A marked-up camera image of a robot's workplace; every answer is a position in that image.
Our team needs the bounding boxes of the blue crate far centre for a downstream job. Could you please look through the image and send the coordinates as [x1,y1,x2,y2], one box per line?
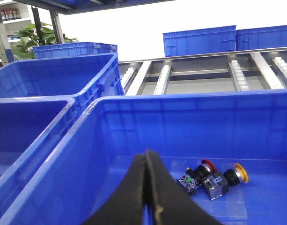
[33,42,118,59]

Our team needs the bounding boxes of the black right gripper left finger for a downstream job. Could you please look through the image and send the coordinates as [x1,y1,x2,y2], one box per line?
[83,154,147,225]

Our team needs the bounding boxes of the blue crate far left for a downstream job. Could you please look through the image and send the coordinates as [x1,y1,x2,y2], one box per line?
[0,52,124,118]

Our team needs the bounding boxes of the blue crate on shelf right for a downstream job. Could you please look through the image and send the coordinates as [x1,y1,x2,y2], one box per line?
[236,25,287,51]

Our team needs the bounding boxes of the yellow mushroom push button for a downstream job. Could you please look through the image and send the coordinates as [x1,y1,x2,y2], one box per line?
[202,163,249,201]

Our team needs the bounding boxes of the blue crate on shelf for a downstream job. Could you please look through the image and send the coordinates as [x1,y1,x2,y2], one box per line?
[236,25,287,51]
[163,25,236,57]

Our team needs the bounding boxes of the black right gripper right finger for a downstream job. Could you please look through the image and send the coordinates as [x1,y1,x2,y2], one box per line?
[145,149,221,225]

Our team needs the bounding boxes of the blue plastic crate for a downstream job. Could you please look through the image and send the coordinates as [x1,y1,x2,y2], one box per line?
[0,97,77,210]
[0,89,287,225]

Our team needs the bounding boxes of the blue plastic crate left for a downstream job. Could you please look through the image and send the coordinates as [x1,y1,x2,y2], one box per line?
[0,97,77,210]

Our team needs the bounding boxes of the blue crate on shelf left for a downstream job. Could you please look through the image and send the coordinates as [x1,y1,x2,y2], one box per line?
[163,25,236,57]

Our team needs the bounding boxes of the green potted plant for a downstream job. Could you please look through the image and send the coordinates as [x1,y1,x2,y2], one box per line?
[11,22,77,60]

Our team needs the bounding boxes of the blue plastic crate right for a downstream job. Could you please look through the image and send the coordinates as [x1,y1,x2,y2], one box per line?
[0,89,287,225]

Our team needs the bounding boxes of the red mushroom push button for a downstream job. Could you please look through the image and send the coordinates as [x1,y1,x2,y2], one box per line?
[176,159,218,195]

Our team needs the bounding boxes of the roller conveyor rack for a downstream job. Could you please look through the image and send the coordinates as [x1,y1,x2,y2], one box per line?
[119,47,287,96]

